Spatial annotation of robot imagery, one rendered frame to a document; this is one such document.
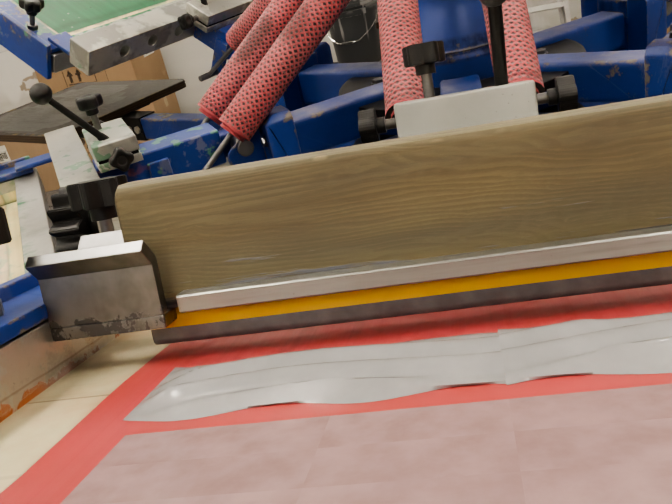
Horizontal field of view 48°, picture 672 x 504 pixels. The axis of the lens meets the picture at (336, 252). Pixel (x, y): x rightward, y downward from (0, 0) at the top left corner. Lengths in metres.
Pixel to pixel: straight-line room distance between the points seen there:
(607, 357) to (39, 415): 0.28
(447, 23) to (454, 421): 0.91
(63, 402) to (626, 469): 0.29
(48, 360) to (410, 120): 0.38
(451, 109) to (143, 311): 0.36
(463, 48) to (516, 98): 0.47
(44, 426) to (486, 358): 0.22
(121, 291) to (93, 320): 0.03
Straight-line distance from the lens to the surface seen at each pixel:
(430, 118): 0.69
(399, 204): 0.41
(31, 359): 0.45
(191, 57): 4.82
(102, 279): 0.45
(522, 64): 0.85
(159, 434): 0.35
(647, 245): 0.41
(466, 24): 1.16
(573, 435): 0.29
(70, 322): 0.46
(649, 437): 0.29
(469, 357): 0.35
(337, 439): 0.31
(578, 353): 0.35
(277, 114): 1.05
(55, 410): 0.42
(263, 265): 0.43
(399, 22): 0.91
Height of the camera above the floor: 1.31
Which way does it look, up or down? 26 degrees down
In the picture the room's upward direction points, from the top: 13 degrees counter-clockwise
